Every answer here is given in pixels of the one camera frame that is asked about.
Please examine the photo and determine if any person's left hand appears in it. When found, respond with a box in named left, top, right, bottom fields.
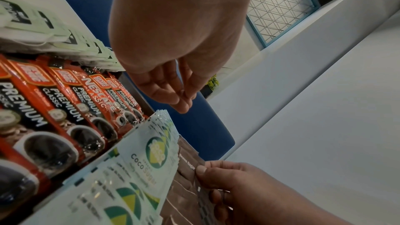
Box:
left=107, top=0, right=260, bottom=115

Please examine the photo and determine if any person's right hand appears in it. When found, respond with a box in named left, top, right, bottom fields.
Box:
left=195, top=160, right=354, bottom=225

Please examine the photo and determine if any bunch of brown sugar sachets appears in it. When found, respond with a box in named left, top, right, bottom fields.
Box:
left=159, top=134, right=226, bottom=225

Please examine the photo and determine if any small potted plant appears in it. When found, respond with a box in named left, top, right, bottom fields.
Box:
left=199, top=67, right=234, bottom=99

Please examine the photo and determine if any blue chair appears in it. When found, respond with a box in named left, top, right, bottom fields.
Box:
left=43, top=0, right=235, bottom=161

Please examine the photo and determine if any blue framed lattice window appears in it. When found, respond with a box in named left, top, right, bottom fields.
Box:
left=245, top=0, right=321, bottom=52

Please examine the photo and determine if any row of pale green sugar sachets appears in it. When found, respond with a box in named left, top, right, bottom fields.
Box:
left=62, top=109, right=180, bottom=225

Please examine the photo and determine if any row of white creamer sachets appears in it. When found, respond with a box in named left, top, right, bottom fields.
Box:
left=0, top=0, right=126, bottom=72

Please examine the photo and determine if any row of red coffee sachets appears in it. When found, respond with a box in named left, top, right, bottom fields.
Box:
left=0, top=53, right=151, bottom=211

